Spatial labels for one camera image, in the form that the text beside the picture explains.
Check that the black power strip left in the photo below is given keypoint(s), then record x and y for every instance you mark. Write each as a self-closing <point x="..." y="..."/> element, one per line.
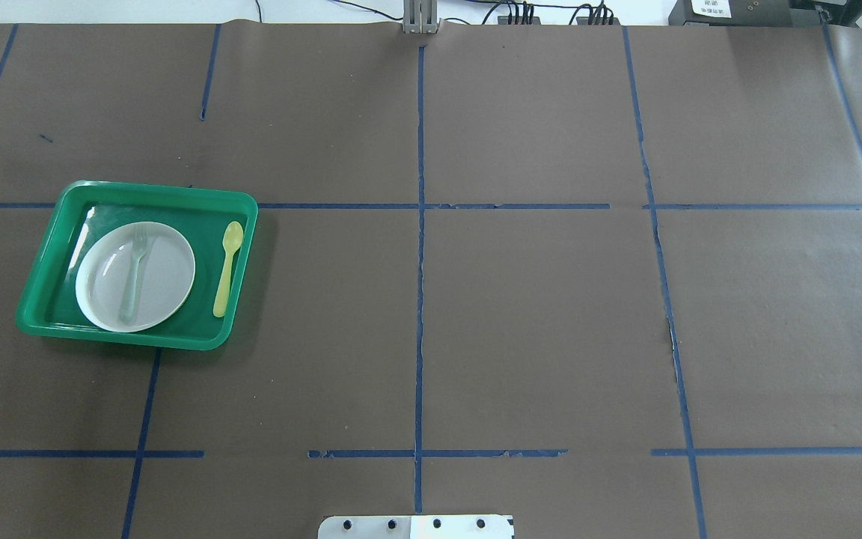
<point x="518" y="14"/>

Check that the white round plate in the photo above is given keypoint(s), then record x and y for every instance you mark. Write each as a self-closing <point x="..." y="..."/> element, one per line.
<point x="167" y="275"/>

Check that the black power strip right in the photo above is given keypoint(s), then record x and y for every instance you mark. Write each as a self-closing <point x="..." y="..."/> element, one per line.
<point x="598" y="14"/>

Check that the green plastic tray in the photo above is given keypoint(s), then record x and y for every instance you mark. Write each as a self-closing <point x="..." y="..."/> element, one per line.
<point x="87" y="210"/>

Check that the grey aluminium profile post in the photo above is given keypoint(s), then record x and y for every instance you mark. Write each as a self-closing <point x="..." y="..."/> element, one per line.
<point x="421" y="17"/>

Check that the black power strip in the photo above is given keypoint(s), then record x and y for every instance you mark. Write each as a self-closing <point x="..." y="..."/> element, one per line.
<point x="518" y="14"/>
<point x="598" y="14"/>

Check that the yellow plastic spoon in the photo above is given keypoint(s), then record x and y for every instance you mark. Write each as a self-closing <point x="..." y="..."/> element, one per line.
<point x="231" y="243"/>

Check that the dark grey equipment box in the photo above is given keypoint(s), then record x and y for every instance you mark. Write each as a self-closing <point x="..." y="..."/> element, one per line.
<point x="776" y="14"/>

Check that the translucent plastic fork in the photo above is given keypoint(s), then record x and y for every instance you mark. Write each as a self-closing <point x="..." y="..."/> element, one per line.
<point x="139" y="249"/>

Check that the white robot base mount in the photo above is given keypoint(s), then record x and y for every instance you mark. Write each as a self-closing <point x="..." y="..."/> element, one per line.
<point x="418" y="526"/>

